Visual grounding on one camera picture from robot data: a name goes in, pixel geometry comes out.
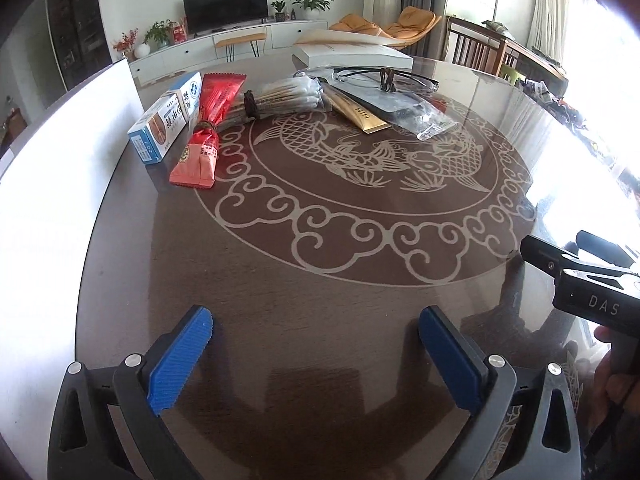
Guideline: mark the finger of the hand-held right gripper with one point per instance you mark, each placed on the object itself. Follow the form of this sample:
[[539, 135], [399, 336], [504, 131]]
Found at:
[[547, 256], [607, 246]]

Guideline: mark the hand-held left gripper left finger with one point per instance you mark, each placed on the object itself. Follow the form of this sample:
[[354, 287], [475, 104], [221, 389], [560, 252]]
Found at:
[[179, 362]]

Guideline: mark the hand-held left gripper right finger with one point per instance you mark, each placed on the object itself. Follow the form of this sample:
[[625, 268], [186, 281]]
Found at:
[[451, 360]]

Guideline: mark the person's right hand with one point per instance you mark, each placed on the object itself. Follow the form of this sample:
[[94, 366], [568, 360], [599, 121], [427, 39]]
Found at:
[[622, 370]]

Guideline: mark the clear plastic bag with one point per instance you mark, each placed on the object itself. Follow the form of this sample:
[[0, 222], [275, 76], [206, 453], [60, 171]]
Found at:
[[425, 115]]

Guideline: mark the white board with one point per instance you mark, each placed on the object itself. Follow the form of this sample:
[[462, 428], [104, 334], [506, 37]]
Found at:
[[55, 200]]

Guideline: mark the red snack packet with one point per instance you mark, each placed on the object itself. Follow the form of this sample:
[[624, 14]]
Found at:
[[200, 155]]

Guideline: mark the wooden dining chair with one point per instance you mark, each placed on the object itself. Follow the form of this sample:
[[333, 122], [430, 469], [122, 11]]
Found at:
[[472, 45]]

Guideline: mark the gold flat box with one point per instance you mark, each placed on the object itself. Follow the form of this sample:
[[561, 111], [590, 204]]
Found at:
[[357, 112]]

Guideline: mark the black framed glasses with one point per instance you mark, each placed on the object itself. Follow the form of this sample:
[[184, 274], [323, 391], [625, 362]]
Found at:
[[385, 80]]

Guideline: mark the blue and white carton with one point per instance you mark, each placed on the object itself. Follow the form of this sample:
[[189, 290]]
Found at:
[[165, 120]]

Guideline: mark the white sheer curtain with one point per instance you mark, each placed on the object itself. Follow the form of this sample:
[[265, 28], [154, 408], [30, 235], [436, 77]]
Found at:
[[550, 5]]

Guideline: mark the orange lounge chair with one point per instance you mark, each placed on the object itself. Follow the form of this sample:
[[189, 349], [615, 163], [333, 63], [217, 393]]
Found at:
[[415, 22], [355, 25]]

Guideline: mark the white book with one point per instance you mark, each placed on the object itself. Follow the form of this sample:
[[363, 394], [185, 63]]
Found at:
[[350, 55]]

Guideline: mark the bundle of wrapped chopsticks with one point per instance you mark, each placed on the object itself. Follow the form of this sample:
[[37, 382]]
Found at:
[[285, 95]]

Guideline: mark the white television cabinet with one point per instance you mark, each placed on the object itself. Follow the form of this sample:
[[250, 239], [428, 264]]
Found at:
[[200, 52]]

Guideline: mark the red flowers in white vase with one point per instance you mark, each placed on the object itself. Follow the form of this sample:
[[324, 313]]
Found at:
[[131, 45]]

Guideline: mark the red gift box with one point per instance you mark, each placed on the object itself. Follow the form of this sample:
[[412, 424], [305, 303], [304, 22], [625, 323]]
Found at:
[[179, 33]]

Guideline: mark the bushy green potted plant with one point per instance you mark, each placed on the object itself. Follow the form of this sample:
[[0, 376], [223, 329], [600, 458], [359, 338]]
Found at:
[[159, 34]]

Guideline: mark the wooden stool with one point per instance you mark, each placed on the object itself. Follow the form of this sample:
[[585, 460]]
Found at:
[[240, 39]]

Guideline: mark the large green potted plant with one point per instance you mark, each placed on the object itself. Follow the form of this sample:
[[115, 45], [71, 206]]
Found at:
[[312, 0]]

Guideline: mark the dark glass cabinet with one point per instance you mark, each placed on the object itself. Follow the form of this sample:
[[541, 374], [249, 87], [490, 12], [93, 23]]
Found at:
[[80, 25]]

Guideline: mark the black television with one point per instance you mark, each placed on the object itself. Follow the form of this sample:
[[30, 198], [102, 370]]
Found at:
[[225, 6]]

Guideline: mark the small green potted plant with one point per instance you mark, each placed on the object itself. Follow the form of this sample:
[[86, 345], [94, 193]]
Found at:
[[278, 10]]

